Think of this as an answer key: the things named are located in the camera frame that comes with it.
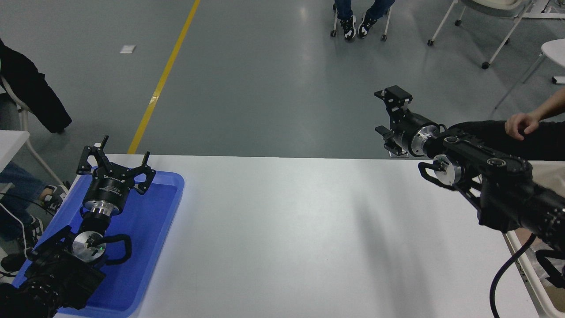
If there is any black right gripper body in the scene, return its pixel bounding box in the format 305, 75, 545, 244
394, 110, 436, 158

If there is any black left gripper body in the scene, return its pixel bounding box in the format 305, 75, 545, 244
83, 165, 136, 212

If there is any person's hand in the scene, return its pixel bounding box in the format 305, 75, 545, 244
504, 111, 540, 141

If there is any blue plastic tray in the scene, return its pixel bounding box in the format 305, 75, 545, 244
12, 170, 185, 318

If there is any small white table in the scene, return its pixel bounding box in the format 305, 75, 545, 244
0, 130, 30, 173

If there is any person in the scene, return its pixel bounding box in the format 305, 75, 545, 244
448, 87, 565, 162
333, 0, 396, 42
0, 38, 72, 248

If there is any small black object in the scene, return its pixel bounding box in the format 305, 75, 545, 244
0, 252, 31, 273

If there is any beige seat wheeled chair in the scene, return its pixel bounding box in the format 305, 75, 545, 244
427, 0, 535, 70

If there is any large pale bin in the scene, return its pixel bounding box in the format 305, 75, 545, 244
503, 159, 565, 318

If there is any round white table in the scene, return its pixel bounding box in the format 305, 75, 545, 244
493, 39, 565, 110

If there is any white furniture base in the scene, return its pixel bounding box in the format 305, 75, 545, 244
521, 0, 565, 19

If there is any white frame chair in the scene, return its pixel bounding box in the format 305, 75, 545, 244
0, 75, 69, 188

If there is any white cable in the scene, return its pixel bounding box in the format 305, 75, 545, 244
0, 202, 28, 257

